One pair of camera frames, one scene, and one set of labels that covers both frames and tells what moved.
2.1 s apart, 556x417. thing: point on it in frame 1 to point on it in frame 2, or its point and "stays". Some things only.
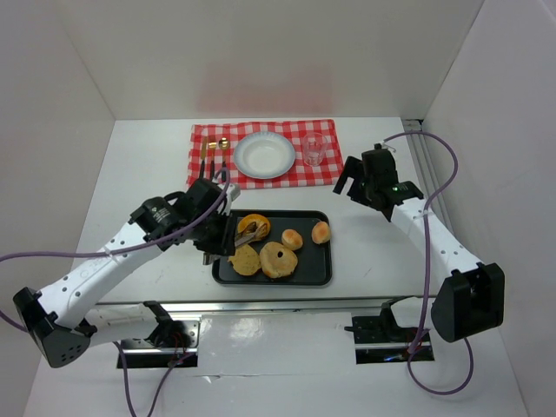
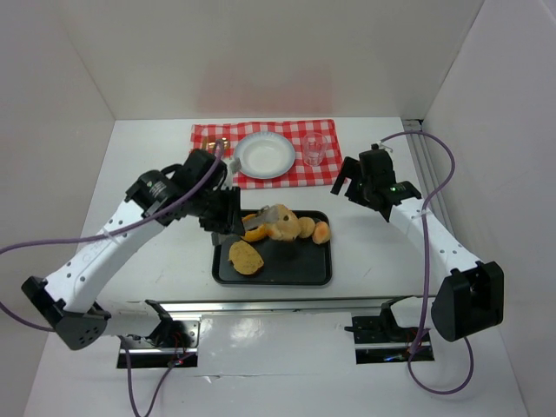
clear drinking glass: [314, 145] stays
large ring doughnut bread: [274, 266] to [287, 228]
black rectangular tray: [314, 256] stays
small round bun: [292, 239] to [307, 227]
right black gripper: [356, 187] stays
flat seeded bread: [246, 261] stays
